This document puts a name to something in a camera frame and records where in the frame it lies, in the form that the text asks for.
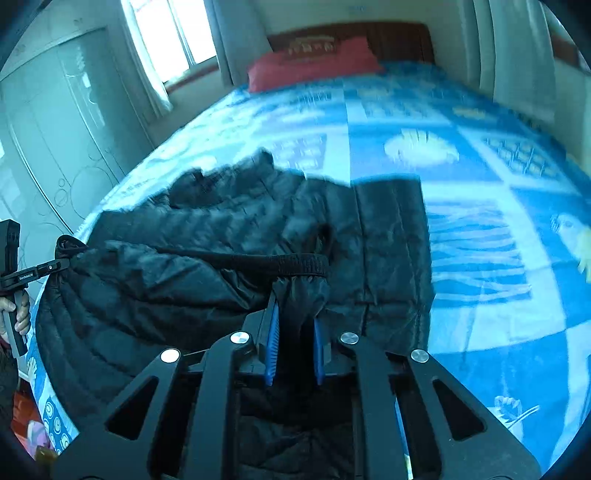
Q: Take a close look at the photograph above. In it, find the black quilted puffer jacket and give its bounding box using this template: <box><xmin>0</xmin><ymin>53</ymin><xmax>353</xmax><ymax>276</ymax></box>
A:
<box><xmin>34</xmin><ymin>148</ymin><xmax>436</xmax><ymax>480</ymax></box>

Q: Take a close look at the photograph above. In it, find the brown wooden headboard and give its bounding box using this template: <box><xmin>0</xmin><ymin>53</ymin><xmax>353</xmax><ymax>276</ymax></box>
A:
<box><xmin>267</xmin><ymin>21</ymin><xmax>436</xmax><ymax>65</ymax></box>

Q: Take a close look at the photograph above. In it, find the bright window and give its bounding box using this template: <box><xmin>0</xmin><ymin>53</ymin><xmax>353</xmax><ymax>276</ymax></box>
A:
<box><xmin>121</xmin><ymin>0</ymin><xmax>215</xmax><ymax>84</ymax></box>

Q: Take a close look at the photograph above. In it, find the red pillow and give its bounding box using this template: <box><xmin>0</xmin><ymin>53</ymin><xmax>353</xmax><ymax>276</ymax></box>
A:
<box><xmin>247</xmin><ymin>37</ymin><xmax>383</xmax><ymax>93</ymax></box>

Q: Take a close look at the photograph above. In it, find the white sliding wardrobe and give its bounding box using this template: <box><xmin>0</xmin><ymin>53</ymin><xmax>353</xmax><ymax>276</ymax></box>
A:
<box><xmin>1</xmin><ymin>1</ymin><xmax>151</xmax><ymax>267</ymax></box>

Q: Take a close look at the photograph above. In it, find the grey right side curtain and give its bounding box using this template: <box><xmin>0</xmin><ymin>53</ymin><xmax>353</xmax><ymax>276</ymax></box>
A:
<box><xmin>473</xmin><ymin>0</ymin><xmax>557</xmax><ymax>126</ymax></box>

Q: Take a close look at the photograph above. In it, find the person's left hand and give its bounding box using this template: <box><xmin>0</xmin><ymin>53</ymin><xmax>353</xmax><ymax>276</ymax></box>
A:
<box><xmin>0</xmin><ymin>290</ymin><xmax>31</xmax><ymax>337</ymax></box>

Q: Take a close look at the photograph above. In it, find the blue patterned bed sheet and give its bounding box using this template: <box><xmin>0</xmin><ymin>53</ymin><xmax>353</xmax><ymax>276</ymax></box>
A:
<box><xmin>29</xmin><ymin>62</ymin><xmax>590</xmax><ymax>478</ymax></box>

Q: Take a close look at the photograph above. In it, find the white curtain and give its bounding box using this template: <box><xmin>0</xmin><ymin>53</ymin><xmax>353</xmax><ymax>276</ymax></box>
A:
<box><xmin>119</xmin><ymin>0</ymin><xmax>173</xmax><ymax>118</ymax></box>

